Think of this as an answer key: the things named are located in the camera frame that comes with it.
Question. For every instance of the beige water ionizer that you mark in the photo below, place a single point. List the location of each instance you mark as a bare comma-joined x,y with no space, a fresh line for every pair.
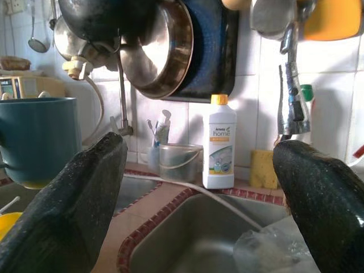
31,86

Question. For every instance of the dark blue tray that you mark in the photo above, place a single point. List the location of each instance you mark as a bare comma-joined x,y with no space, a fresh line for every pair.
210,51

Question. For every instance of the hanging steel skimmer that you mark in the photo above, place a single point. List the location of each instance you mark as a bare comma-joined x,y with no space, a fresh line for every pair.
37,42

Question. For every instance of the white detergent bottle orange cap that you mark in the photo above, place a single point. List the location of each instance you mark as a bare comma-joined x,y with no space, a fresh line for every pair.
219,142

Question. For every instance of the hanging steel pot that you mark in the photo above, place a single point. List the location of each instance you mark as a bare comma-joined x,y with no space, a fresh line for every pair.
68,39

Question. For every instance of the hanging black wok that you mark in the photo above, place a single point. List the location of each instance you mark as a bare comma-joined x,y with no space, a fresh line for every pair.
108,17

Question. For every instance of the chrome sink faucet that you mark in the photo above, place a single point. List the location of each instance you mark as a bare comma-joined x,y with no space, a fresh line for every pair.
293,96

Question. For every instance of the white plastic chopstick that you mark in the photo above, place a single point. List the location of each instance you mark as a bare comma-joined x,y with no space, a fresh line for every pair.
10,204

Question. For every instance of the white wall socket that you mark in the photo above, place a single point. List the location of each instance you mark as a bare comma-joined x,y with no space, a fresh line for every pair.
14,5

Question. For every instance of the orange cutting board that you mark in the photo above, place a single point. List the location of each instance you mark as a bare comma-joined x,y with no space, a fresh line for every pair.
332,20

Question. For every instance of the hanging steel ladle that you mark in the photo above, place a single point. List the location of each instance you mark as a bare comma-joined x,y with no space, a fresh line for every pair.
270,20

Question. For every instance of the white bottle green cap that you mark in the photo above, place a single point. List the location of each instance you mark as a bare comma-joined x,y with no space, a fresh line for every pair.
308,96

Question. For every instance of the thick yellow sponge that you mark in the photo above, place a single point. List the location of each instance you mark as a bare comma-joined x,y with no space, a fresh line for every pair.
263,170

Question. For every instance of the steel wall tap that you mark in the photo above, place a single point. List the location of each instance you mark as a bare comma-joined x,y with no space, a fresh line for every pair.
123,94

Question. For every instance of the clear plastic bag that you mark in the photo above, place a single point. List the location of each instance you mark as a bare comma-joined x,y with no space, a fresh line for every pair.
273,250

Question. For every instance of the hanging steel bowl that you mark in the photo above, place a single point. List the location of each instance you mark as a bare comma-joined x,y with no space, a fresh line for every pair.
159,54

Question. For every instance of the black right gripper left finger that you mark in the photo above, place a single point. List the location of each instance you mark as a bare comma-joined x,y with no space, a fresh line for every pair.
62,204

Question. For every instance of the blue white toothbrush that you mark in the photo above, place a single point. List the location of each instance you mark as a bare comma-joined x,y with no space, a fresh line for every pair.
152,130

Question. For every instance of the teal mug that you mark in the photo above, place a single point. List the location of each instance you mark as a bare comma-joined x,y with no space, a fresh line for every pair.
37,136

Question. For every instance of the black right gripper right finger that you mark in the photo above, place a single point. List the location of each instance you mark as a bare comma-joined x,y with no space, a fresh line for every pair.
321,204

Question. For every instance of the yellow plastic cup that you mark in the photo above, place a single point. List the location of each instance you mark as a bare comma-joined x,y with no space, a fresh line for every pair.
8,224

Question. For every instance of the steel sink basin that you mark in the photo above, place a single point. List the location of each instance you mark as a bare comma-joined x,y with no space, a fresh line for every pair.
133,193
199,236

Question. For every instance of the clear plastic bucket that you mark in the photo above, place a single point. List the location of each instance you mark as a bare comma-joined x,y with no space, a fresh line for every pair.
179,162

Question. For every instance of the clear toothbrush cup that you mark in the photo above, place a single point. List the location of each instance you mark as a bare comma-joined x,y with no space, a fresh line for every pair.
153,159

